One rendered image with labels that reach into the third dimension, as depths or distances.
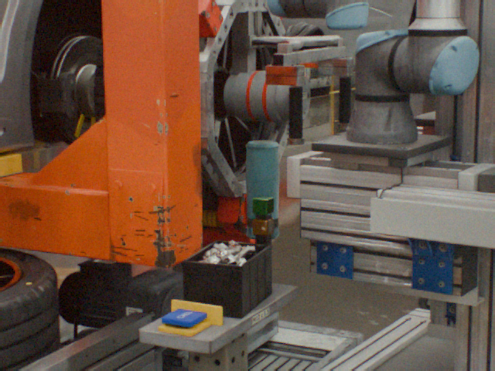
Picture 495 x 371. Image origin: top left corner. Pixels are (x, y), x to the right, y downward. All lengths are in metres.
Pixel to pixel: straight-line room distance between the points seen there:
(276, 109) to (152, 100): 0.59
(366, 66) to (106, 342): 0.82
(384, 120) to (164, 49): 0.50
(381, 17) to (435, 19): 3.33
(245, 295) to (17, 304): 0.48
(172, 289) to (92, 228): 0.34
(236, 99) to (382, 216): 0.88
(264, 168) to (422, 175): 0.67
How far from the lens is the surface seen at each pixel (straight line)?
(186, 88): 2.28
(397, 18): 5.43
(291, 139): 2.56
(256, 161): 2.65
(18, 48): 2.62
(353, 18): 1.83
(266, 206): 2.33
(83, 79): 2.97
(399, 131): 2.11
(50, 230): 2.44
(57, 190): 2.41
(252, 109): 2.75
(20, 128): 2.63
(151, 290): 2.56
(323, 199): 2.18
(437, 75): 2.00
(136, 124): 2.25
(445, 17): 2.03
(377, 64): 2.09
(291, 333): 3.20
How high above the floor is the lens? 1.12
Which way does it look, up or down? 11 degrees down
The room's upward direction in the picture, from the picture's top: straight up
